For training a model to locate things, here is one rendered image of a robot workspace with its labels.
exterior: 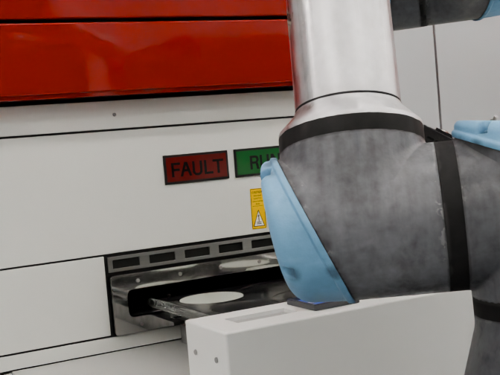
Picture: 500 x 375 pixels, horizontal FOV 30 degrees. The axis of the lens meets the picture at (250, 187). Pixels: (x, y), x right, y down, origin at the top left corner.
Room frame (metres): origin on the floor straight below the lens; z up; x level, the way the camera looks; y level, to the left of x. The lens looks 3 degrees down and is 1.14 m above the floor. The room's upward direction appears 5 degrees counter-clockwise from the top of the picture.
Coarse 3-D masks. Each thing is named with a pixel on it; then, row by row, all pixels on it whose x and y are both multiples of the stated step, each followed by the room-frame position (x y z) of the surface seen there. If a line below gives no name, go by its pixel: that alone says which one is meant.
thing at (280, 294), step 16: (224, 288) 1.52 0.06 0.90; (240, 288) 1.50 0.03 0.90; (256, 288) 1.49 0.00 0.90; (272, 288) 1.48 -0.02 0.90; (288, 288) 1.47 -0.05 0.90; (176, 304) 1.40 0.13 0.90; (192, 304) 1.39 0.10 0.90; (208, 304) 1.37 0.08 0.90; (224, 304) 1.37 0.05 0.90; (240, 304) 1.36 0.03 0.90; (256, 304) 1.35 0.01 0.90
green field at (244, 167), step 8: (240, 152) 1.59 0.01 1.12; (248, 152) 1.59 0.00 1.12; (256, 152) 1.60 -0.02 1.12; (264, 152) 1.61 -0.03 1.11; (272, 152) 1.62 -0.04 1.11; (240, 160) 1.59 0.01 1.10; (248, 160) 1.59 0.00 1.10; (256, 160) 1.60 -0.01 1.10; (264, 160) 1.61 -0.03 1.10; (240, 168) 1.59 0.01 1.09; (248, 168) 1.59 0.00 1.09; (256, 168) 1.60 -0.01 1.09
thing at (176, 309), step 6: (150, 300) 1.45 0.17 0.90; (156, 300) 1.44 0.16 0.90; (150, 306) 1.45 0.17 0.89; (156, 306) 1.43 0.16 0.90; (162, 306) 1.41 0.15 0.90; (168, 306) 1.39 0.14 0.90; (174, 306) 1.37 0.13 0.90; (180, 306) 1.36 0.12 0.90; (174, 312) 1.37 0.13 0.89; (180, 312) 1.35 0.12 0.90; (186, 312) 1.33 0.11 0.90; (192, 312) 1.31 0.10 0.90; (198, 312) 1.30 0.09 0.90; (192, 318) 1.31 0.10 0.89
